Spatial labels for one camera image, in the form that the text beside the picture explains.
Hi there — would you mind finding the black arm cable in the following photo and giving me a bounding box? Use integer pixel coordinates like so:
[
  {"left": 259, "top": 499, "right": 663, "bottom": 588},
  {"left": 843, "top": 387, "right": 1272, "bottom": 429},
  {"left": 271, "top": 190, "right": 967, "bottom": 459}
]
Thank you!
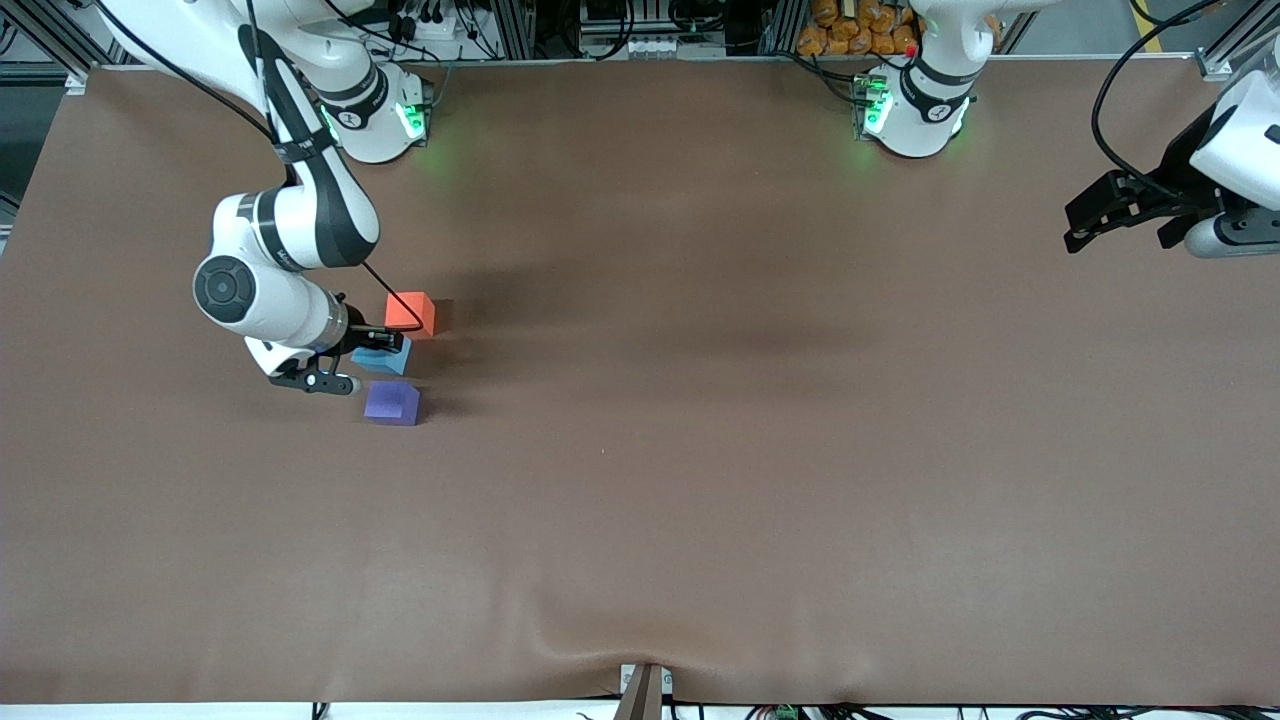
[
  {"left": 95, "top": 0, "right": 423, "bottom": 333},
  {"left": 1091, "top": 0, "right": 1226, "bottom": 206}
]

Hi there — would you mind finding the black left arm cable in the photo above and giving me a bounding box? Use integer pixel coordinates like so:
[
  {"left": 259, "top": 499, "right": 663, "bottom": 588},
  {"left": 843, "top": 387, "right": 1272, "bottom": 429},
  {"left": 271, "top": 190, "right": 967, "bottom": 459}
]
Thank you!
[{"left": 1091, "top": 0, "right": 1226, "bottom": 206}]

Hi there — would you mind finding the light blue foam block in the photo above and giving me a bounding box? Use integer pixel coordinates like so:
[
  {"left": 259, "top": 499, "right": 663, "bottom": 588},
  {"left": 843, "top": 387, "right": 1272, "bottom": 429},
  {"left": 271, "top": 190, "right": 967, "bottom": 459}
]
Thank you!
[{"left": 350, "top": 335, "right": 413, "bottom": 378}]

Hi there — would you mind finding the aluminium frame profile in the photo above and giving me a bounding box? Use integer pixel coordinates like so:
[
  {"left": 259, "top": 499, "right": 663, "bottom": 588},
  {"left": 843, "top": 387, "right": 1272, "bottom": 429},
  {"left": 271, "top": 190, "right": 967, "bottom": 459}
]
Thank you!
[
  {"left": 1195, "top": 0, "right": 1280, "bottom": 81},
  {"left": 15, "top": 0, "right": 96, "bottom": 96}
]

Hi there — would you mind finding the purple foam block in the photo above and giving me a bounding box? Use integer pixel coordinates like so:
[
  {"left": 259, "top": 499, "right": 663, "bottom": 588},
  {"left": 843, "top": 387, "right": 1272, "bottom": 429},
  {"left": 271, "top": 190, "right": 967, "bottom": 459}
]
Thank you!
[{"left": 363, "top": 380, "right": 422, "bottom": 427}]

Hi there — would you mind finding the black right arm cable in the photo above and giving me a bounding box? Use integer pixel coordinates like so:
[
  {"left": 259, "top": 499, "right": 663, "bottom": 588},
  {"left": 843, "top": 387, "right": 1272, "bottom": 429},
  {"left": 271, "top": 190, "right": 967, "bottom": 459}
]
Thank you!
[{"left": 95, "top": 0, "right": 423, "bottom": 333}]

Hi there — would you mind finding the white power strip with plugs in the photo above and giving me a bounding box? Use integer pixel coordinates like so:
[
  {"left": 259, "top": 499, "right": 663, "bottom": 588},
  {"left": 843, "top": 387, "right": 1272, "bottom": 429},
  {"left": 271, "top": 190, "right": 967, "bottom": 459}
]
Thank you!
[{"left": 392, "top": 8, "right": 503, "bottom": 63}]

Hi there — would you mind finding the brown table cover sheet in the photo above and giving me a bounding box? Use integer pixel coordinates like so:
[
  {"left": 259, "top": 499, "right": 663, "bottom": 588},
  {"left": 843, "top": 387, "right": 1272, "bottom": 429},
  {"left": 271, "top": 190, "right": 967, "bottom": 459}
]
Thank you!
[{"left": 0, "top": 58, "right": 1280, "bottom": 706}]

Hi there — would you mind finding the pile of orange packets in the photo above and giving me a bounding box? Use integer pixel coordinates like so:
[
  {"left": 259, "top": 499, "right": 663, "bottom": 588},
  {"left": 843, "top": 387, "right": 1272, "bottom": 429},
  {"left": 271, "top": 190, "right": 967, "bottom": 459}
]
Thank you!
[{"left": 797, "top": 0, "right": 1001, "bottom": 57}]

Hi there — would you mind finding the brown camera mount post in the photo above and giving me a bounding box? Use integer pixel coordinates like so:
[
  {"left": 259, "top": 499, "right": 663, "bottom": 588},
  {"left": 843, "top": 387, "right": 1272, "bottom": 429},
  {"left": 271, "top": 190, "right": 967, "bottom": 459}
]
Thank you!
[{"left": 618, "top": 662, "right": 674, "bottom": 720}]

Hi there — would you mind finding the orange foam block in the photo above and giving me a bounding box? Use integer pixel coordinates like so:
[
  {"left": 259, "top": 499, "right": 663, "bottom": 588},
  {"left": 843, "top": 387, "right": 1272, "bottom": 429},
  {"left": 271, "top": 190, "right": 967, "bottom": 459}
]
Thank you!
[{"left": 385, "top": 292, "right": 437, "bottom": 339}]

